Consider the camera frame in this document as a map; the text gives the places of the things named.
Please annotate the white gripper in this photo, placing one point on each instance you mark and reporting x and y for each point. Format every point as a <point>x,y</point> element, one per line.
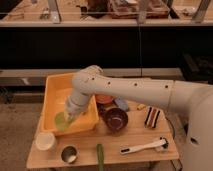
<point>75,104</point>

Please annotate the green cup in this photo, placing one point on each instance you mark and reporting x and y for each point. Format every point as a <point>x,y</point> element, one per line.
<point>62,121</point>

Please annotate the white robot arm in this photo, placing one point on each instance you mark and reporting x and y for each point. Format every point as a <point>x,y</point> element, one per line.
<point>192,99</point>

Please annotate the yellow plastic tray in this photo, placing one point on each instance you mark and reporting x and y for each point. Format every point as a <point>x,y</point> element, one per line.
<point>58,88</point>

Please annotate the terracotta bowl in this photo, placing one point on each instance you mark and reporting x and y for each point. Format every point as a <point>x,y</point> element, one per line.
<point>103,99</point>

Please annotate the dark brown bowl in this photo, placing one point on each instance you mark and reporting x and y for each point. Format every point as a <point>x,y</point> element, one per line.
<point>115,119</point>

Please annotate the blue cloth piece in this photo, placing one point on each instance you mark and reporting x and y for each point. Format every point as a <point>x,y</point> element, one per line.
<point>121,104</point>

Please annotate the green stick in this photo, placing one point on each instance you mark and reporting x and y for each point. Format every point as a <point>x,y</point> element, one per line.
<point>100,156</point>

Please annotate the metal cup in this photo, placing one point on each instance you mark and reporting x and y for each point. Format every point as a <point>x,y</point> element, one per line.
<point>69,154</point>

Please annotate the wooden board table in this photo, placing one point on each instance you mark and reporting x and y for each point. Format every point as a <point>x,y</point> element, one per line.
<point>85,142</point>

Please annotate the yellow banana toy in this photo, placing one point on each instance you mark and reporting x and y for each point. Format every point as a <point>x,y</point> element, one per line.
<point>141,106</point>

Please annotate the striped sponge block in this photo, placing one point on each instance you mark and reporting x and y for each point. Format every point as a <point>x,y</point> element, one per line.
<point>152,117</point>

